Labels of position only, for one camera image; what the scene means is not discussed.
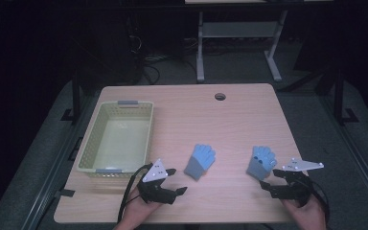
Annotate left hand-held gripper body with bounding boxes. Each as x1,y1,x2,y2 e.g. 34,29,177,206
137,158,177,205

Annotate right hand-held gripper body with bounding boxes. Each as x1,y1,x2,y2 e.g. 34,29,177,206
267,157,325,207

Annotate blue knitted glove dark dots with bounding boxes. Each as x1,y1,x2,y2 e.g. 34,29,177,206
245,145,278,181

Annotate blue knitted glove grey cuff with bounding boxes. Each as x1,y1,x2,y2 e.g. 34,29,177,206
183,143,217,182

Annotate beige perforated plastic basket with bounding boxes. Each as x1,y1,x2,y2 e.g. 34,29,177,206
76,100,155,178

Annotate person's right hand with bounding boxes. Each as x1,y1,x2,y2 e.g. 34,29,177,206
282,195,329,230

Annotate person's left hand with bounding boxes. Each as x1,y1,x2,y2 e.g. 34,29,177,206
120,187,162,226

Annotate black metal stand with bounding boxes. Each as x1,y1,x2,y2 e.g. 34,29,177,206
60,68,81,123
333,68,360,127

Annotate right hand-held gripper black cable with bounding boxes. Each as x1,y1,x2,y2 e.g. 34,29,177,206
300,178,331,222

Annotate black table edge bracket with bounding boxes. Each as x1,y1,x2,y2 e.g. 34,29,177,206
54,188,77,198

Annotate bundle of floor cables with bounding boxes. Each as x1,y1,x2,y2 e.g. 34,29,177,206
140,53,199,86

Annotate grey metal desk frame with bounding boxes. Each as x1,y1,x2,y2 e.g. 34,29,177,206
195,11,289,83

